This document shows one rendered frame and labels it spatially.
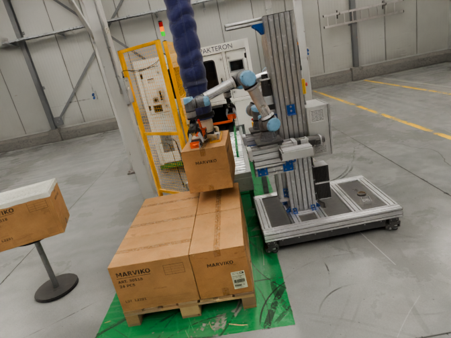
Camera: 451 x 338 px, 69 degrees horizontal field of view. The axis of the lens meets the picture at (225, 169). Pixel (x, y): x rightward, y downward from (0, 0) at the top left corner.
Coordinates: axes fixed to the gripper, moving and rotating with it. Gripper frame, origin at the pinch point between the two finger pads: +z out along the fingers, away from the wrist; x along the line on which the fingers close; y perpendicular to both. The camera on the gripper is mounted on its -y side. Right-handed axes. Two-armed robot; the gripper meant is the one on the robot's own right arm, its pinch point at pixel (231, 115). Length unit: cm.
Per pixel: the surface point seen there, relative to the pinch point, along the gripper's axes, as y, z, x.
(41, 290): 87, 115, -207
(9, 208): 100, 21, -188
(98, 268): 58, 118, -162
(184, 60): 40, -63, -28
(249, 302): 140, 113, -6
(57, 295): 97, 115, -185
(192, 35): 37, -81, -17
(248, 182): 13, 71, 5
